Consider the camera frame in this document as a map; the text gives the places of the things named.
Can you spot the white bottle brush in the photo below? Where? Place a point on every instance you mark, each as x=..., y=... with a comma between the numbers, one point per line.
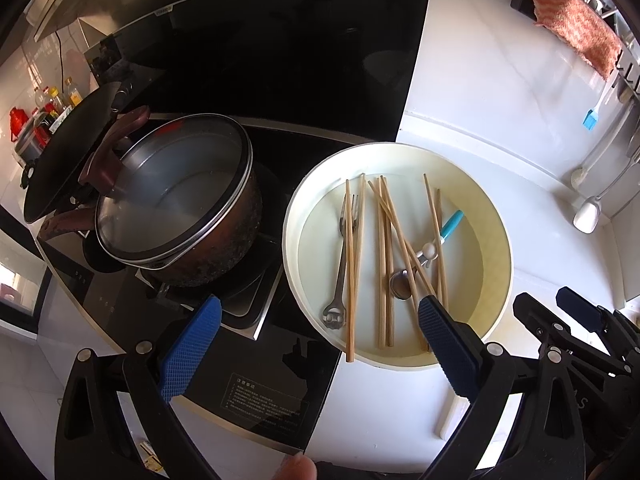
x=581, y=175

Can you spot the steel fork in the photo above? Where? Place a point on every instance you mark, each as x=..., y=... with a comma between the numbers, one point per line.
x=341, y=265

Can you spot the person's left hand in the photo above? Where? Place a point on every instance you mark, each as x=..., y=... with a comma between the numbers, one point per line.
x=297, y=467

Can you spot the white round bowl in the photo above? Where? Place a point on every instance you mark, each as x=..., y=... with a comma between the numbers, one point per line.
x=470, y=210

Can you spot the blue silicone brush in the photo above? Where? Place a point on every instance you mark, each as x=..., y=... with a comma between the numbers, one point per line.
x=591, y=117

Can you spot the pile of wooden chopsticks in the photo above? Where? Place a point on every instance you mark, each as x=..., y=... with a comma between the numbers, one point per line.
x=382, y=260

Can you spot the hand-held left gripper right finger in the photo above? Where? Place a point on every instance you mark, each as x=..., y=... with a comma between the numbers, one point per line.
x=447, y=350

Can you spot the black wok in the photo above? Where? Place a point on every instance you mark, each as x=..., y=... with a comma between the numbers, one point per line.
x=70, y=155

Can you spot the pink checked cloth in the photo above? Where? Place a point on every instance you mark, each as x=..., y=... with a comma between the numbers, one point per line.
x=575, y=25

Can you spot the black utensil rack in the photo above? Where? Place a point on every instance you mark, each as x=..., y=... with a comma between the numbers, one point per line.
x=522, y=2

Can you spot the small paper packet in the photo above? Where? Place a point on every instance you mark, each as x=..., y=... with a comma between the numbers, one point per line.
x=151, y=461

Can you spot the red bag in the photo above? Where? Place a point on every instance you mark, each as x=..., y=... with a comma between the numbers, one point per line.
x=17, y=122

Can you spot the black range hood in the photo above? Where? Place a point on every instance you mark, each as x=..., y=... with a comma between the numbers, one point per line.
x=250, y=60

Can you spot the dark pot with glass lid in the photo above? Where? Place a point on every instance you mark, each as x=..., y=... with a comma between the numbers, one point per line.
x=175, y=200

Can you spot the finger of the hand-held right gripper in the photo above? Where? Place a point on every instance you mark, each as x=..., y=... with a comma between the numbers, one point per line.
x=580, y=307
x=535, y=317

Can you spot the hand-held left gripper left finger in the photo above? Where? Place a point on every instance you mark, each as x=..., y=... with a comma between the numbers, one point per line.
x=192, y=345

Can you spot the condiment bottle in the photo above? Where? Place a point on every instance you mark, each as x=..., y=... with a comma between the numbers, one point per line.
x=53, y=102
x=72, y=94

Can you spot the black glass cooktop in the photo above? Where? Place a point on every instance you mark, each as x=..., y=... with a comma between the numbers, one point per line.
x=280, y=395

